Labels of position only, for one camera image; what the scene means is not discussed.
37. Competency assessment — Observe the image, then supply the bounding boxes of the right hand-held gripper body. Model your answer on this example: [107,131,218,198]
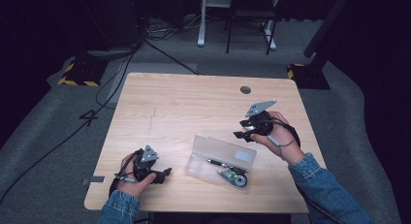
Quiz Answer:
[239,99,278,139]

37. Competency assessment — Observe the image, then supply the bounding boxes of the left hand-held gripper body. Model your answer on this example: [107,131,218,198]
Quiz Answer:
[131,144,161,183]

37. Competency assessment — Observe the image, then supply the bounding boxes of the clear plastic pencil case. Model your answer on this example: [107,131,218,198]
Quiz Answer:
[184,134,258,191]

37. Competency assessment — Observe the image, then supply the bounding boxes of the black pen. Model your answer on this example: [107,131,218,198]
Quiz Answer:
[205,158,248,175]

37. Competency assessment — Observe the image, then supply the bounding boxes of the grey correction tape dispenser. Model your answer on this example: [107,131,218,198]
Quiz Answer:
[216,168,249,189]

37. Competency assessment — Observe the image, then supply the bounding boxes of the person's left hand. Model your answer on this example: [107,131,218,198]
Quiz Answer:
[115,151,157,199]

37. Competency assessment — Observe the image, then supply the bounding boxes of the person's right hand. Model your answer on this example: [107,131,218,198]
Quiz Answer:
[249,111,306,166]

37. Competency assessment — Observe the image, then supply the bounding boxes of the grey tape strip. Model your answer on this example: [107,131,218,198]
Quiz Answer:
[80,176,107,187]

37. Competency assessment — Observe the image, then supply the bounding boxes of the yellow black striped stand base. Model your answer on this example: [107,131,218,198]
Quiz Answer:
[57,57,110,88]
[286,62,332,91]

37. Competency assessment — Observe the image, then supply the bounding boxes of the dark equipment cabinet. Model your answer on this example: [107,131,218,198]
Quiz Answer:
[76,0,149,58]

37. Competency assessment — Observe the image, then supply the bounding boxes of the black right gripper strap cable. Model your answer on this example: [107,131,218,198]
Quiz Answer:
[258,117,302,161]

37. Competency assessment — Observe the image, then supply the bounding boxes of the black gripper strap cable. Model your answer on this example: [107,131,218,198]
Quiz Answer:
[109,148,143,197]
[258,117,302,161]

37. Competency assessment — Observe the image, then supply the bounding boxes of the black left gripper strap cable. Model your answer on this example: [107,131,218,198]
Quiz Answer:
[109,148,143,197]

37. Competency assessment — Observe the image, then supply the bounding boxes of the long black floor cable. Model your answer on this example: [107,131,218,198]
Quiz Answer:
[0,39,203,206]

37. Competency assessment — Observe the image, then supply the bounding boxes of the black metal chair frame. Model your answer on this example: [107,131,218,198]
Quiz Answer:
[225,0,281,56]

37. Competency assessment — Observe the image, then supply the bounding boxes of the white desk leg frame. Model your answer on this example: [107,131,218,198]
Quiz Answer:
[197,0,278,51]

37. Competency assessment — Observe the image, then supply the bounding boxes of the black slanted stand post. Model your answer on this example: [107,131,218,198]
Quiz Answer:
[302,0,355,70]

